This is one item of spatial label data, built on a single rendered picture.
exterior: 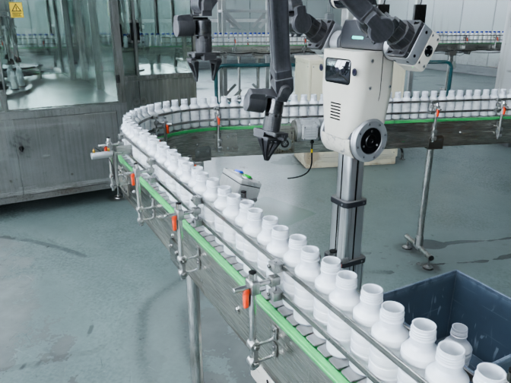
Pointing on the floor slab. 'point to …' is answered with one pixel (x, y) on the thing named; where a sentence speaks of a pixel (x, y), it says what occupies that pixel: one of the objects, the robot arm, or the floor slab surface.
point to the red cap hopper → (239, 28)
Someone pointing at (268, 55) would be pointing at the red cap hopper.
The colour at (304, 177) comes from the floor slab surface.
